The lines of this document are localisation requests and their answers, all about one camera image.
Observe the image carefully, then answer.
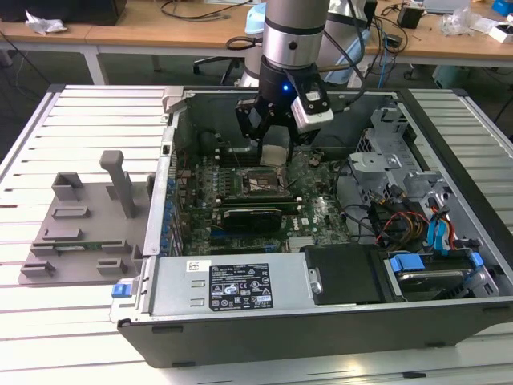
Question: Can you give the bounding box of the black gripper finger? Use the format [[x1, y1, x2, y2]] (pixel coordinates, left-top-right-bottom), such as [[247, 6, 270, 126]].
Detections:
[[276, 115, 309, 166], [234, 98, 273, 162]]

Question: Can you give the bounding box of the silver CPU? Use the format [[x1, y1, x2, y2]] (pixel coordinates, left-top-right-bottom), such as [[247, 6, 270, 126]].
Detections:
[[259, 144, 289, 166]]

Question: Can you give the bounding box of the wire locking lever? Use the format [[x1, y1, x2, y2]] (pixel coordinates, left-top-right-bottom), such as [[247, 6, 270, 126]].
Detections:
[[224, 140, 243, 170]]

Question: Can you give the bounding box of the metal socket cover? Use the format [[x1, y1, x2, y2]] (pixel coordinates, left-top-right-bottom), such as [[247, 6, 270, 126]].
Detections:
[[276, 151, 318, 190]]

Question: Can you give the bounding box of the CPU socket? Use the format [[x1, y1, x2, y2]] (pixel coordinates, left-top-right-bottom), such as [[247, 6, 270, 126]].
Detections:
[[239, 166, 285, 197]]

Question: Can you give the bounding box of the black RAM slot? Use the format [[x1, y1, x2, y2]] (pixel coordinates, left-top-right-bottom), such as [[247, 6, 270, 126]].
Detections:
[[216, 155, 291, 161], [217, 158, 291, 166], [216, 148, 291, 155], [216, 152, 291, 158], [215, 194, 301, 203], [217, 200, 302, 212]]

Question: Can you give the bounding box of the black office chair base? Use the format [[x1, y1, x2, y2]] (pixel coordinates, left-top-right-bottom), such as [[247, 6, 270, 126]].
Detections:
[[193, 55, 246, 87]]

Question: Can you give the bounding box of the green motherboard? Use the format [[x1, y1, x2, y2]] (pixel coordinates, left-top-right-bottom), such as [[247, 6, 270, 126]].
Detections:
[[170, 148, 356, 257]]

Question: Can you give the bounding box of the silver metal drive cage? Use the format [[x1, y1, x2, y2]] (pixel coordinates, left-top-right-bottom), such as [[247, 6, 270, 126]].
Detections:
[[346, 99, 452, 209]]

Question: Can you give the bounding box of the black graphics card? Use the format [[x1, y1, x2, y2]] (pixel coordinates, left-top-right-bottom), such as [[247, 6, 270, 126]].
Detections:
[[221, 205, 285, 234]]

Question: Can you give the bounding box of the black expansion slot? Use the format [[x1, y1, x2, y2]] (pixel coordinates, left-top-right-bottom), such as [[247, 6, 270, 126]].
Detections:
[[211, 238, 281, 252]]

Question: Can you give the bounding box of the wooden desk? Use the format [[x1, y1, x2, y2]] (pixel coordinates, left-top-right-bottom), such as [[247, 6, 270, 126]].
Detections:
[[0, 7, 513, 87]]

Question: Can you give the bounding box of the black plastic shroud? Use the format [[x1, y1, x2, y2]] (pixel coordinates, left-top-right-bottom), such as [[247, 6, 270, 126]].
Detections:
[[299, 243, 398, 306]]

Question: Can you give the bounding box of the black power adapter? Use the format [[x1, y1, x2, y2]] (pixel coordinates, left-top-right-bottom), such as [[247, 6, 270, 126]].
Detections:
[[396, 6, 425, 30]]

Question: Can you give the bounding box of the pale teal box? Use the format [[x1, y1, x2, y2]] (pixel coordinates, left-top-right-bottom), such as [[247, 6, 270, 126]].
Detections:
[[433, 63, 470, 90]]

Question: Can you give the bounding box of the hard disk blue carrier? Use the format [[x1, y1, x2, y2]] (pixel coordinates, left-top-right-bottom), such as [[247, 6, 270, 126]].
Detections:
[[382, 251, 489, 302]]

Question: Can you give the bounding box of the silver power supply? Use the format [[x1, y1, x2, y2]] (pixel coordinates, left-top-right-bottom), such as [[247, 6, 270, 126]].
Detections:
[[148, 253, 318, 318]]

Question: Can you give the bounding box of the grey parts rack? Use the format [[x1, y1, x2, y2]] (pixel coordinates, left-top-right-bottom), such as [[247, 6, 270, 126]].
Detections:
[[18, 149, 156, 288]]

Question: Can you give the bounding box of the silver laptop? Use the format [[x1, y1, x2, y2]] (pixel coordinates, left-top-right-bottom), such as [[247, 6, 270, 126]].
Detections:
[[423, 0, 471, 13]]

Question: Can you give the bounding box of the clear plastic bag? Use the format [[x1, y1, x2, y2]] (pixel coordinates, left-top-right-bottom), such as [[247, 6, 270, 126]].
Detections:
[[438, 6, 496, 38]]

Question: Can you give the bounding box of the green RAM stick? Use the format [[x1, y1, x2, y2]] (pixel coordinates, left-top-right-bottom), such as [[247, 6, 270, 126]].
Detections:
[[54, 240, 121, 254]]

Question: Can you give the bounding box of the black PC case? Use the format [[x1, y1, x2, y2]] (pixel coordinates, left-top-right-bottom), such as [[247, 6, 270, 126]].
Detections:
[[108, 84, 513, 369]]

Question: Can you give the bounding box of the black equipment box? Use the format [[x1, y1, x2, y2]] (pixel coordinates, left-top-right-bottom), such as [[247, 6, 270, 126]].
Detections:
[[0, 0, 128, 27]]

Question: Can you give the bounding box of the crumpled white paper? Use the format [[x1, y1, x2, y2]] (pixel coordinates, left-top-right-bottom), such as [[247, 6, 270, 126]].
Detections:
[[24, 10, 68, 35]]

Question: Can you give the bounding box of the small white box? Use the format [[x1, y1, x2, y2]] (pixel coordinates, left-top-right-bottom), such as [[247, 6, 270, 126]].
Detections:
[[487, 22, 513, 44]]

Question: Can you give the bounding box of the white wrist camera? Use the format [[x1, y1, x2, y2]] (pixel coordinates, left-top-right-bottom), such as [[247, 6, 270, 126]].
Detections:
[[290, 91, 336, 133]]

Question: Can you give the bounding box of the black camera cable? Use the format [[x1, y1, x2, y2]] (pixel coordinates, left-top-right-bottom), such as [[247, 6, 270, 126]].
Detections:
[[333, 0, 372, 114]]

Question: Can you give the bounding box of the power wire bundle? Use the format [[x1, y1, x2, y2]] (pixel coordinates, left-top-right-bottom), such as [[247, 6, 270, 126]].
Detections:
[[375, 210, 430, 246]]

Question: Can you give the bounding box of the blue data wire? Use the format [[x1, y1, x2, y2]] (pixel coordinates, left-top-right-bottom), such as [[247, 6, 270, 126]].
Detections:
[[426, 219, 440, 253], [434, 216, 453, 257]]

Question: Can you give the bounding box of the orange data wire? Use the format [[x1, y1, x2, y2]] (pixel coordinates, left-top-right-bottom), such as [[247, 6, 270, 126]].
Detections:
[[445, 218, 458, 252]]

